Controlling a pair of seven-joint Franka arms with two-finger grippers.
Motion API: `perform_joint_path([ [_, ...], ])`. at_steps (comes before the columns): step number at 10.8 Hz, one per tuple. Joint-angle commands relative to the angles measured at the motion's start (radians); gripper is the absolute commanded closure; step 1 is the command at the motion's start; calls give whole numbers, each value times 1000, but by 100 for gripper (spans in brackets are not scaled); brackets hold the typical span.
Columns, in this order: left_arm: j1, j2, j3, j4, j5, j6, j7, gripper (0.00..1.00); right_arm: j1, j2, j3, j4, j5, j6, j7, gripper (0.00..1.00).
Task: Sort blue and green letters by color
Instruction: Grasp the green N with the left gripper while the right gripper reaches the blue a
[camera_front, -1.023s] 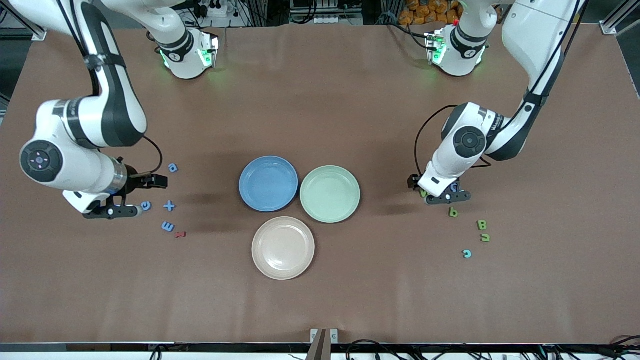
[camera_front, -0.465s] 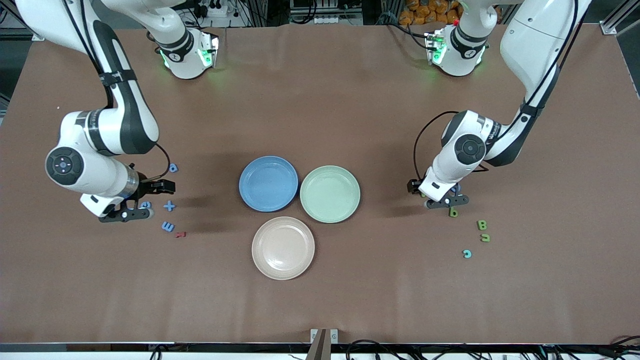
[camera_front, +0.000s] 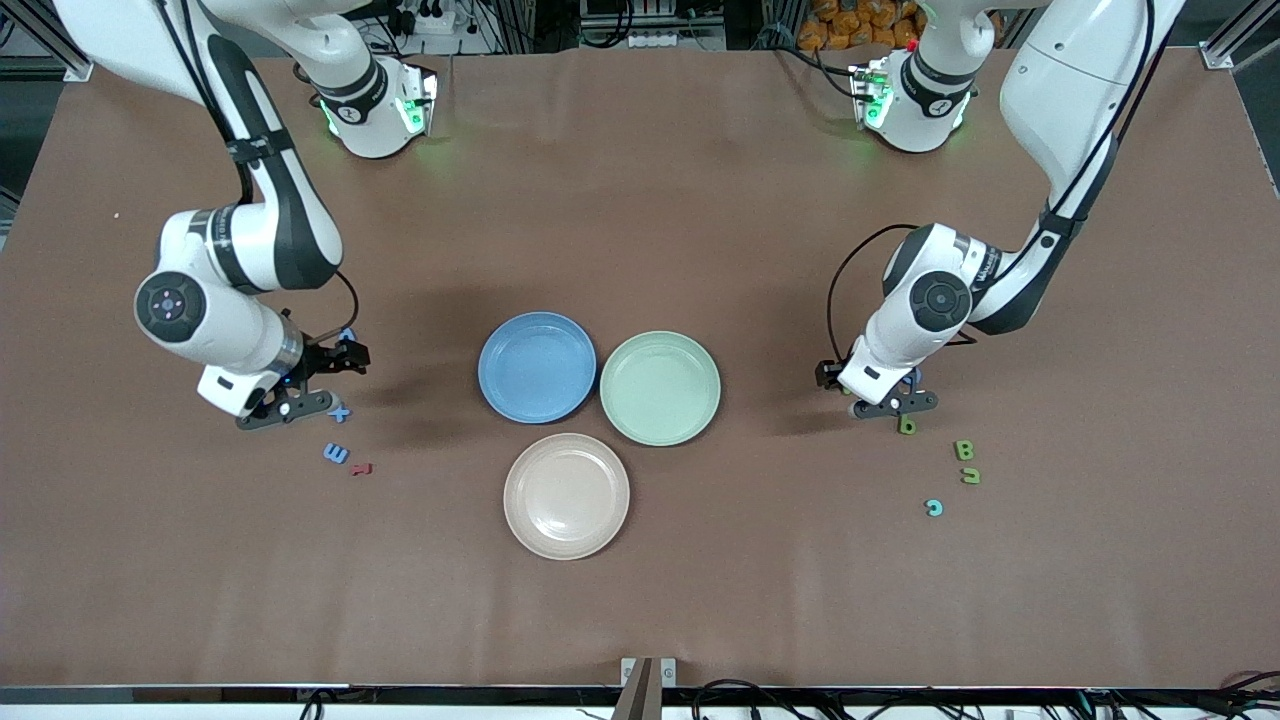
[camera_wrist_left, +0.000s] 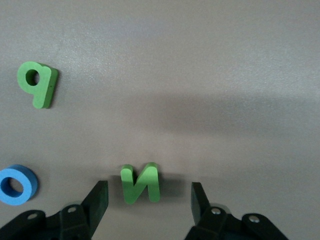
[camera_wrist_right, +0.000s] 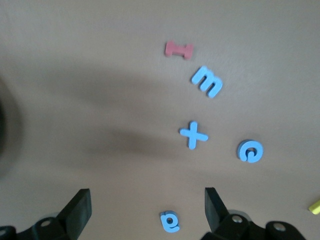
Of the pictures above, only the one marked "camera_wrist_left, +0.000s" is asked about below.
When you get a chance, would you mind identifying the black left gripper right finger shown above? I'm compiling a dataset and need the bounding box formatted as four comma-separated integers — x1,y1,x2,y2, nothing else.
183,182,291,240

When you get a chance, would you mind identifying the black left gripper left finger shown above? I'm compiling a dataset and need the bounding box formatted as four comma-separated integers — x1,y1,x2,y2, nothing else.
0,180,110,240

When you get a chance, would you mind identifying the green foam letter q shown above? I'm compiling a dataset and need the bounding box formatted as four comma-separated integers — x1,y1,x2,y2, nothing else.
16,61,60,110

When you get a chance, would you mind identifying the green foam letter N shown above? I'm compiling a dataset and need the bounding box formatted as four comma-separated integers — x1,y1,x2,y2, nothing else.
120,161,161,205

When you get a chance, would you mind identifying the blue foam letter O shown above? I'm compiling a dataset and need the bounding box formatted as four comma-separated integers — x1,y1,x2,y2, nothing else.
0,164,40,206

